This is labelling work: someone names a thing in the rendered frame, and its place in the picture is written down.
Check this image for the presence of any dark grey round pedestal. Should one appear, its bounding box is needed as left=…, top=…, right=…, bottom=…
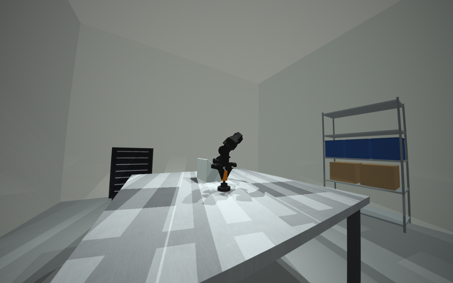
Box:
left=217, top=181, right=230, bottom=192

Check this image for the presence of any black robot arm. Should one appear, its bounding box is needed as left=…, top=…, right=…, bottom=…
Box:
left=213, top=132, right=243, bottom=164

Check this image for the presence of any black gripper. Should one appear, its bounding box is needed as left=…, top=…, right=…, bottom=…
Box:
left=211, top=155, right=237, bottom=179

